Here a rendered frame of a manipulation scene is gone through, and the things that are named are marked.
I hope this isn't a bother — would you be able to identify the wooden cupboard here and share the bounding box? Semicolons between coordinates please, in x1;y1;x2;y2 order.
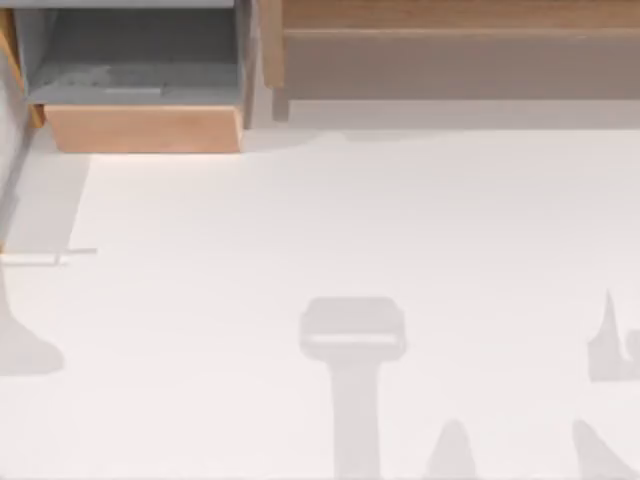
260;0;640;123

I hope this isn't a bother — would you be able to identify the pulled-out grey drawer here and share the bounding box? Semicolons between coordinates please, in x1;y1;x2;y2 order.
10;0;257;130

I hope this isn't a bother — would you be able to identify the pale wooden drawer front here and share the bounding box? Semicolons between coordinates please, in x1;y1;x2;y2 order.
42;103;243;155

